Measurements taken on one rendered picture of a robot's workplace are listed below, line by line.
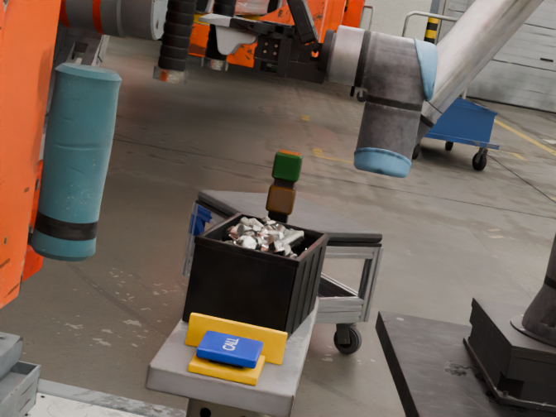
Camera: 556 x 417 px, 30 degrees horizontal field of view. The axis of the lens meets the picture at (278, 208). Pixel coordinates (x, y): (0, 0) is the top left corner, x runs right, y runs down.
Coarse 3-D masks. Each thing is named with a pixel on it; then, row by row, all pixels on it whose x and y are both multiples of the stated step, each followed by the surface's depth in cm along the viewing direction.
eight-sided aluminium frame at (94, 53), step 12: (72, 36) 174; (84, 36) 174; (96, 36) 174; (108, 36) 177; (60, 48) 173; (72, 48) 173; (84, 48) 174; (96, 48) 173; (60, 60) 171; (72, 60) 174; (84, 60) 171; (96, 60) 175; (48, 96) 167; (48, 108) 167
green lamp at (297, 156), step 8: (280, 152) 152; (288, 152) 153; (296, 152) 154; (280, 160) 151; (288, 160) 151; (296, 160) 151; (280, 168) 152; (288, 168) 152; (296, 168) 151; (272, 176) 152; (280, 176) 152; (288, 176) 152; (296, 176) 152
